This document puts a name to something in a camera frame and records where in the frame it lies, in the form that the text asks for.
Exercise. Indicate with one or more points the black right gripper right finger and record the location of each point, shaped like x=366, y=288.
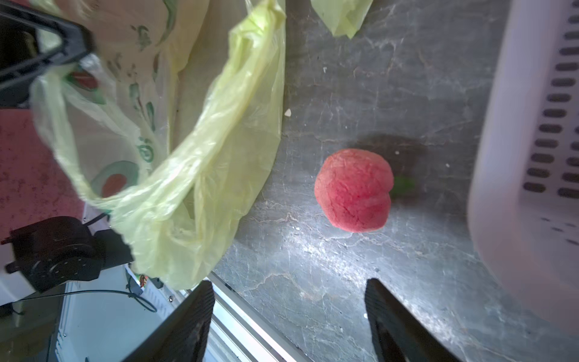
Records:
x=396, y=334

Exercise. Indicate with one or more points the white plastic basket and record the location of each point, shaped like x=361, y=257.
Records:
x=522, y=211

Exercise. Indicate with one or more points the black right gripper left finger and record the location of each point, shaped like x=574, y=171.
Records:
x=184, y=334

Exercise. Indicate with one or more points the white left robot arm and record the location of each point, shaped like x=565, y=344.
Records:
x=44, y=255

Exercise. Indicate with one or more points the green avocado plastic bag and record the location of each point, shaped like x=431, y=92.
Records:
x=342, y=17

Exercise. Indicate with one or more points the aluminium front rail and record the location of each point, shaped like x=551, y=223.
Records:
x=236, y=332

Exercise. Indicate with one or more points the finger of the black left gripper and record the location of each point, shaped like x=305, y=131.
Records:
x=32, y=41

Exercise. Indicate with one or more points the pink peach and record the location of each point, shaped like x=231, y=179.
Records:
x=355, y=189

